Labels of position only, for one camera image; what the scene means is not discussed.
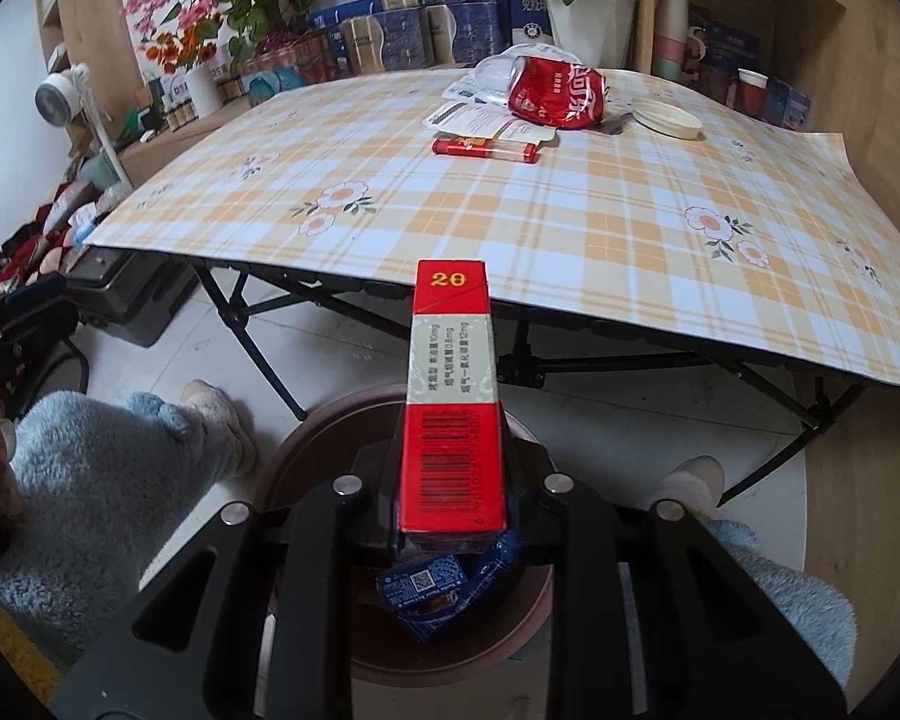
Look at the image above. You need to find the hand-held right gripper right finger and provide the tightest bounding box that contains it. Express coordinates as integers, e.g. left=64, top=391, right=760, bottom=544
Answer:
left=504, top=431, right=850, bottom=720

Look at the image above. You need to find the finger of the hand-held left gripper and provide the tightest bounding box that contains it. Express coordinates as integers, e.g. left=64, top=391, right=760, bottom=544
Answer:
left=0, top=305, right=84, bottom=370
left=0, top=274, right=69, bottom=339

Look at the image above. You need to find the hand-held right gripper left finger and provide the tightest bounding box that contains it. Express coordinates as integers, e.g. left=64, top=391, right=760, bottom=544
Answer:
left=51, top=436, right=407, bottom=720

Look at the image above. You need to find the brown plastic bin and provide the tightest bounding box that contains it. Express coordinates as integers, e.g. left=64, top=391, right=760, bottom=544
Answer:
left=253, top=382, right=557, bottom=685

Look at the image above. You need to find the blue snack bag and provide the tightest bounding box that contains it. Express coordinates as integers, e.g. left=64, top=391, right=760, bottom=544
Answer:
left=374, top=531, right=527, bottom=644

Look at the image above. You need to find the red cigarette box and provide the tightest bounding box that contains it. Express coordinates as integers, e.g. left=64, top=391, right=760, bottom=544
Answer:
left=397, top=259, right=510, bottom=538

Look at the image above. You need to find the heap of clothes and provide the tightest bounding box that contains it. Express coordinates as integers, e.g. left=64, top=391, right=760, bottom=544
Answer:
left=0, top=161, right=125, bottom=295

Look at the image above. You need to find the black case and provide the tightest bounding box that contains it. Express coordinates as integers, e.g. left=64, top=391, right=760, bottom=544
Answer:
left=66, top=250, right=198, bottom=348

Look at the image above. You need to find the person's right slipper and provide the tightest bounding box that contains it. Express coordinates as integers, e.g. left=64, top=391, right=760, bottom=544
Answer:
left=648, top=455, right=725, bottom=520

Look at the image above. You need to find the person's slipper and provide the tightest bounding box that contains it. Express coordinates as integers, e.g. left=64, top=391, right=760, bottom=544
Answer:
left=179, top=378, right=260, bottom=478
left=648, top=455, right=725, bottom=520

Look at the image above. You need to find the person's left slipper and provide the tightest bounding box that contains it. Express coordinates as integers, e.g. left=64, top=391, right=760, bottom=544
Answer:
left=179, top=378, right=260, bottom=478

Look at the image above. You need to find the person's left leg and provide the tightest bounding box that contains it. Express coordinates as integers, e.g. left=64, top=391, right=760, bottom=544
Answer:
left=0, top=388, right=205, bottom=650

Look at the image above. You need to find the person's leg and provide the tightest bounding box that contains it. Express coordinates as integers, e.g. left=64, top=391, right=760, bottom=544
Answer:
left=688, top=516, right=854, bottom=692
left=0, top=388, right=205, bottom=650

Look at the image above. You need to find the white stand fan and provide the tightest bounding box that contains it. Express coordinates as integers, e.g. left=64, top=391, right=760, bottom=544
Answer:
left=33, top=63, right=136, bottom=188

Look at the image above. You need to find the wooden sideboard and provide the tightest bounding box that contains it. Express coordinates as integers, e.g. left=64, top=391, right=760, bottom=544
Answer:
left=116, top=75, right=353, bottom=185

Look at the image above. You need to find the person's right leg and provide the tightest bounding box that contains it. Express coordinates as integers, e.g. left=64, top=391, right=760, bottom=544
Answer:
left=688, top=516, right=854, bottom=692

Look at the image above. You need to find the orange flower bunch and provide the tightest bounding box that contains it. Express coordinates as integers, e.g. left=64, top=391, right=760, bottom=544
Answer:
left=152, top=28, right=220, bottom=74

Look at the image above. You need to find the striped wavy tin planter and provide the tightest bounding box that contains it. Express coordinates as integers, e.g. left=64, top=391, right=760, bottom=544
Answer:
left=238, top=34, right=332, bottom=107

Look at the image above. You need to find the white paper sheet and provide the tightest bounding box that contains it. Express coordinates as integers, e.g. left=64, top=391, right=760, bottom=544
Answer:
left=426, top=100, right=557, bottom=145

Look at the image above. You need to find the white round lid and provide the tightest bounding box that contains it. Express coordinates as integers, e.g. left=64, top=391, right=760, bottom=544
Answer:
left=631, top=97, right=704, bottom=141

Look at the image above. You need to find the flat blue box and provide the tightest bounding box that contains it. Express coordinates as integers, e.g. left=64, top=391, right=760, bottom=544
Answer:
left=307, top=6, right=380, bottom=40

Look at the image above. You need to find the red crumpled bag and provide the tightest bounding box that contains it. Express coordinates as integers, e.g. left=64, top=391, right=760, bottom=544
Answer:
left=505, top=58, right=609, bottom=131

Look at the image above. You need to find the clear plastic packet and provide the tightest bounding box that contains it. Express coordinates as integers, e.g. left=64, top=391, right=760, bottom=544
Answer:
left=471, top=52, right=527, bottom=103

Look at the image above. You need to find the brown cup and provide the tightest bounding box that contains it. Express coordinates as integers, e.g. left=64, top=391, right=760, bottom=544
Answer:
left=700, top=64, right=737, bottom=107

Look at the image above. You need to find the red paper cup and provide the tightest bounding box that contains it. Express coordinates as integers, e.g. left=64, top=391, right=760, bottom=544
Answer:
left=734, top=68, right=769, bottom=118

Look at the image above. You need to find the small blue box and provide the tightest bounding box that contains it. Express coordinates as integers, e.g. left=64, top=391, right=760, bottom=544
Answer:
left=764, top=78, right=813, bottom=130

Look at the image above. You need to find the stack of pastel cups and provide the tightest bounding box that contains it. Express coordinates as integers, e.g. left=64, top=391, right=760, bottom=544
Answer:
left=652, top=0, right=692, bottom=84

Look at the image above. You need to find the white blue box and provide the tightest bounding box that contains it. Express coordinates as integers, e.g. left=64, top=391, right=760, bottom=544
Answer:
left=509, top=0, right=557, bottom=50

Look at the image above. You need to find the blue printed box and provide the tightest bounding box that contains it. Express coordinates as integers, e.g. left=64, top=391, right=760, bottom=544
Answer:
left=686, top=3, right=763, bottom=77

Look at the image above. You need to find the red rose plant white pot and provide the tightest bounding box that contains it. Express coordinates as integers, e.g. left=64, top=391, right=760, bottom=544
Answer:
left=490, top=0, right=640, bottom=70

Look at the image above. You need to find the wooden shelf unit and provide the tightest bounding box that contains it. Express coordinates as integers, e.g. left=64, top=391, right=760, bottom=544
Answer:
left=628, top=0, right=856, bottom=136

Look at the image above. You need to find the black folding table frame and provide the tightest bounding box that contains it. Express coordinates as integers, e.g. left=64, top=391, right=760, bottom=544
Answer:
left=190, top=255, right=872, bottom=505

